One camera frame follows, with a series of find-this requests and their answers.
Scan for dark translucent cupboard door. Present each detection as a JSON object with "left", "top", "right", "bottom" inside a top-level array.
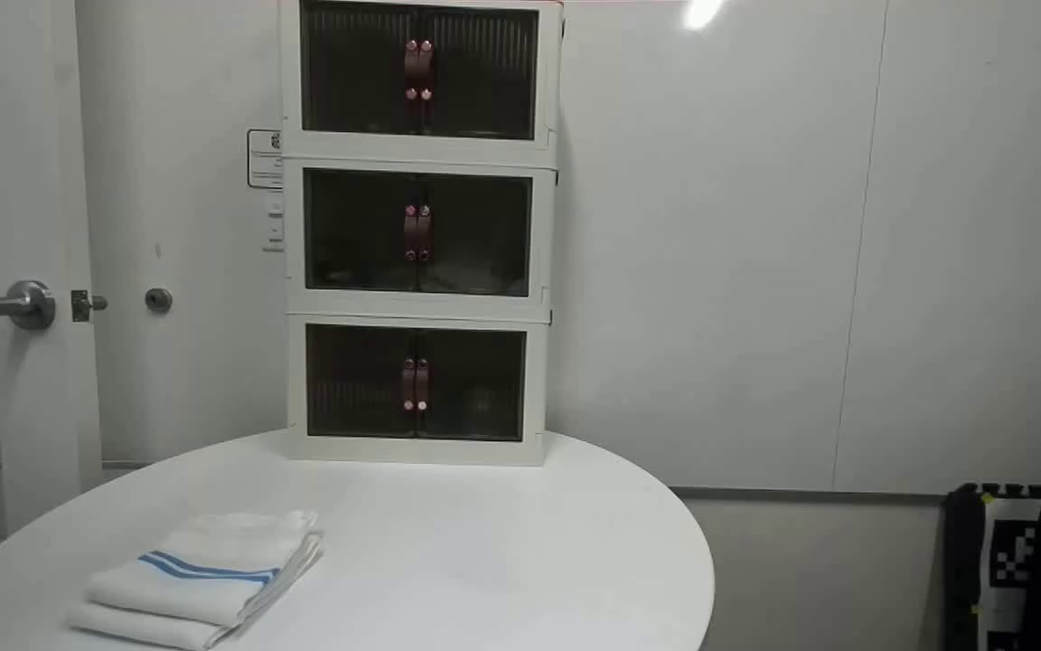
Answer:
[
  {"left": 299, "top": 0, "right": 424, "bottom": 142},
  {"left": 410, "top": 326, "right": 530, "bottom": 446},
  {"left": 410, "top": 169, "right": 534, "bottom": 299},
  {"left": 415, "top": 0, "right": 543, "bottom": 142},
  {"left": 304, "top": 320, "right": 420, "bottom": 440},
  {"left": 299, "top": 166, "right": 424, "bottom": 295}
]

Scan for white stackable cupboard unit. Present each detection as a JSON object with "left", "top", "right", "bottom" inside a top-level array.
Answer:
[
  {"left": 278, "top": 0, "right": 568, "bottom": 169},
  {"left": 284, "top": 314, "right": 554, "bottom": 467},
  {"left": 281, "top": 154, "right": 560, "bottom": 326}
]

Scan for metal door latch bolt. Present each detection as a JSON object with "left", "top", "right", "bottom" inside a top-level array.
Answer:
[{"left": 67, "top": 287, "right": 110, "bottom": 326}]

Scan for white room door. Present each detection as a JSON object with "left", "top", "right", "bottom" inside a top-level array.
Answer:
[{"left": 0, "top": 0, "right": 103, "bottom": 536}]

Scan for folded white towel blue stripes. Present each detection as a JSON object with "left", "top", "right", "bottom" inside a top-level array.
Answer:
[{"left": 60, "top": 506, "right": 328, "bottom": 651}]

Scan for black crate with tag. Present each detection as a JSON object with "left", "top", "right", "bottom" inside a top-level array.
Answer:
[{"left": 944, "top": 480, "right": 1041, "bottom": 651}]

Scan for white light switch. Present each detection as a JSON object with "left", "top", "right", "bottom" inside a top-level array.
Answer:
[{"left": 261, "top": 205, "right": 292, "bottom": 257}]

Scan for white wall sign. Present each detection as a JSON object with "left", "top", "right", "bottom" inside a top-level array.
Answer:
[{"left": 243, "top": 122, "right": 289, "bottom": 195}]

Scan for silver door lever handle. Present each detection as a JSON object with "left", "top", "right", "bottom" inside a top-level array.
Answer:
[{"left": 0, "top": 278, "right": 60, "bottom": 335}]

